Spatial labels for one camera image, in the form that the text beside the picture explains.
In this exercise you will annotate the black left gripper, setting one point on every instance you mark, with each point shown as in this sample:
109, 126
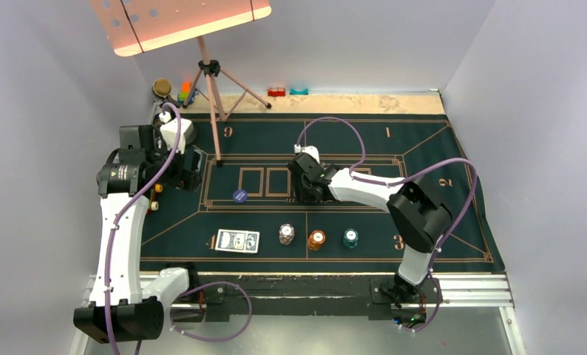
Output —
188, 178

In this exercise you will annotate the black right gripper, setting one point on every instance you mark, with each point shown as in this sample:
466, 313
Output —
302, 194

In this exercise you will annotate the orange chip stack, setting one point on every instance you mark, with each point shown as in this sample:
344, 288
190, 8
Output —
316, 240

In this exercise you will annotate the teal chip stack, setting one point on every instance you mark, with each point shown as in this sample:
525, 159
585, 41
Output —
350, 238

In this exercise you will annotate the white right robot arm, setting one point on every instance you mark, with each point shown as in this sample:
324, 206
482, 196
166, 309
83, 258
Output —
418, 211

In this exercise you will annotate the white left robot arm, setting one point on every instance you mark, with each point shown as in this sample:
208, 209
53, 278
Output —
149, 158

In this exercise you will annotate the blue round dealer button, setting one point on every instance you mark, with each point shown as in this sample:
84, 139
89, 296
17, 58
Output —
240, 196

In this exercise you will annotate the green poker table mat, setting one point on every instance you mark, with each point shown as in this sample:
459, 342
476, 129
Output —
256, 148

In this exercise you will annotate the blue playing card deck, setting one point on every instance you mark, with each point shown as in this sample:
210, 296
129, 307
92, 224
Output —
237, 241

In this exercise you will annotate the cyan toy block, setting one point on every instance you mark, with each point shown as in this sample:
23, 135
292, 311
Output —
299, 91

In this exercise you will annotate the orange green toy blocks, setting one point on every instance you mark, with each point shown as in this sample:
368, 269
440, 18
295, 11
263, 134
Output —
186, 94

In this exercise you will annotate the small microphone on stand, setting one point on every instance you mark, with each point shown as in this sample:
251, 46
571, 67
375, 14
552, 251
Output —
162, 88

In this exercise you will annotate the red toy block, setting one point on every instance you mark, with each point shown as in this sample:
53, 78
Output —
276, 92

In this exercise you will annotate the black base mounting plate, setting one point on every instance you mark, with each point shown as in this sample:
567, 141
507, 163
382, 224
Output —
372, 295

